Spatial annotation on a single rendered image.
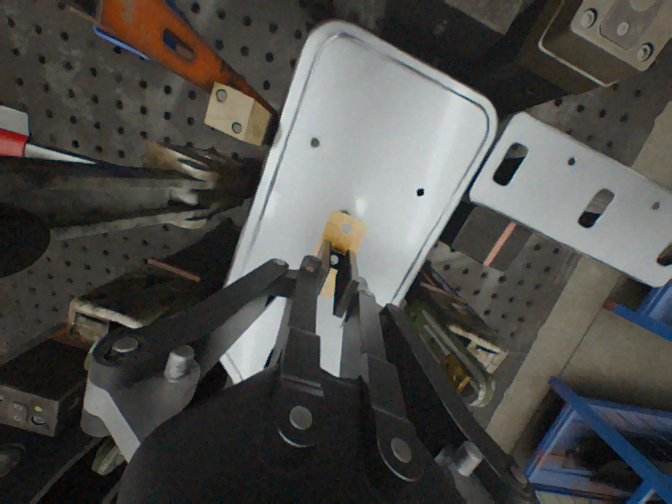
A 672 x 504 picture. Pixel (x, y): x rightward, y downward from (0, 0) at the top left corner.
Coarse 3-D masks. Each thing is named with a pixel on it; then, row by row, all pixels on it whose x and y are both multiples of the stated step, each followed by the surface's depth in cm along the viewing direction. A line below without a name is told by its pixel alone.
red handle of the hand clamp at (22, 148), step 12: (0, 132) 15; (12, 132) 16; (0, 144) 15; (12, 144) 15; (24, 144) 16; (36, 144) 16; (24, 156) 16; (36, 156) 16; (48, 156) 17; (60, 156) 17; (72, 156) 17; (84, 156) 18; (180, 192) 21; (192, 192) 22; (192, 204) 22
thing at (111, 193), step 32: (0, 160) 11; (32, 160) 12; (0, 192) 11; (32, 192) 12; (64, 192) 13; (96, 192) 15; (128, 192) 17; (160, 192) 19; (0, 224) 8; (32, 224) 9; (64, 224) 13; (96, 224) 14; (128, 224) 16; (0, 256) 9; (32, 256) 10
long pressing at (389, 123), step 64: (320, 64) 25; (384, 64) 25; (320, 128) 26; (384, 128) 26; (448, 128) 26; (256, 192) 28; (320, 192) 28; (384, 192) 28; (448, 192) 28; (256, 256) 31; (384, 256) 31; (256, 320) 34; (320, 320) 34
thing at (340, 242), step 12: (336, 216) 22; (348, 216) 22; (324, 228) 23; (336, 228) 23; (360, 228) 23; (336, 240) 23; (348, 240) 23; (360, 240) 23; (336, 252) 22; (336, 264) 23; (324, 288) 24
